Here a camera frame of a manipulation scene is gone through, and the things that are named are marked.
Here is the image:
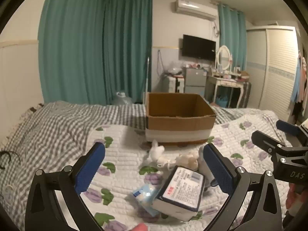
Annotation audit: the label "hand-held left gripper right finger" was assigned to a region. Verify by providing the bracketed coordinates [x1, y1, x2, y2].
[203, 143, 282, 231]

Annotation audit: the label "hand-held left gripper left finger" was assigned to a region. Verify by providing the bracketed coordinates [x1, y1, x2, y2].
[25, 142, 106, 231]

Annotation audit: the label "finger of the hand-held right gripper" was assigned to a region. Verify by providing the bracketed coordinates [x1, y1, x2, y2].
[276, 120, 308, 147]
[251, 130, 293, 156]

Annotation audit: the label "beige plush toy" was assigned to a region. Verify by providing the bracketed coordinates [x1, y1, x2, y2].
[175, 151, 199, 170]

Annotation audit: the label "white boxed packet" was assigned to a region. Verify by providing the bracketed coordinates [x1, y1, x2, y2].
[151, 166, 206, 222]

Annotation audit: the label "small blue tissue packet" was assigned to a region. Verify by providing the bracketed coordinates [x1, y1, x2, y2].
[132, 183, 160, 217]

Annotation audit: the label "brown cardboard box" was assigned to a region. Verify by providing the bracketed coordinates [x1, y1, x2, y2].
[145, 93, 216, 147]

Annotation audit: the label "white plush toy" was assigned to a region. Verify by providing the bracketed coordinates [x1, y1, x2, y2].
[147, 141, 177, 169]

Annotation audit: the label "pink cloth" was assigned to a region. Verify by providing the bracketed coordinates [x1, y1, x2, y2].
[285, 183, 308, 213]

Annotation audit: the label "white floral quilt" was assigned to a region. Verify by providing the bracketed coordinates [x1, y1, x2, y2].
[79, 114, 308, 231]

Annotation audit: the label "hanging clothes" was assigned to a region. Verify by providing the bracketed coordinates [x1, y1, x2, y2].
[290, 53, 308, 116]

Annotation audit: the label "white louvred wardrobe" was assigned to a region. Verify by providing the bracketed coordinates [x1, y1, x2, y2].
[246, 25, 301, 119]

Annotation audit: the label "blue bin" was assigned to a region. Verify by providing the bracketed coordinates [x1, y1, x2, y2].
[215, 96, 228, 108]

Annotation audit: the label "white dressing table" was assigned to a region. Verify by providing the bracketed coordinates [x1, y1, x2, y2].
[204, 71, 252, 109]

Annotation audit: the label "clear water jug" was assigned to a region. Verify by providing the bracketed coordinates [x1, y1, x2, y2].
[115, 91, 133, 105]

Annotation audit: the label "black hair clip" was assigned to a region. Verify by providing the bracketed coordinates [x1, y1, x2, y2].
[0, 150, 21, 171]

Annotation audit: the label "white oval mirror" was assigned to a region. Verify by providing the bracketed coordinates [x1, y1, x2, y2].
[215, 45, 233, 72]

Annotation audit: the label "grey mini fridge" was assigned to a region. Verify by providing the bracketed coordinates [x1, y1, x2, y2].
[184, 67, 206, 94]

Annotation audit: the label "white suitcase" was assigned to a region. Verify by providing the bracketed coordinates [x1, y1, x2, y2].
[168, 75, 185, 93]

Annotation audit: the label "white mop pole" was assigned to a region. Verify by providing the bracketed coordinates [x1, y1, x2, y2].
[144, 57, 151, 104]

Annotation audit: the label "narrow teal curtain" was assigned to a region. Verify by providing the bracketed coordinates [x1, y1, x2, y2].
[217, 2, 247, 74]

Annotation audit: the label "clear plastic bag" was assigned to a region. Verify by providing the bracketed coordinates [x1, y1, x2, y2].
[166, 61, 183, 76]

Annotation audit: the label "white air conditioner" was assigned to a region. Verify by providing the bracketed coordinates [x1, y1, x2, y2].
[174, 0, 217, 21]

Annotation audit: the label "black wall television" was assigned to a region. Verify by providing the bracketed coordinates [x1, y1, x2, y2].
[182, 34, 216, 62]

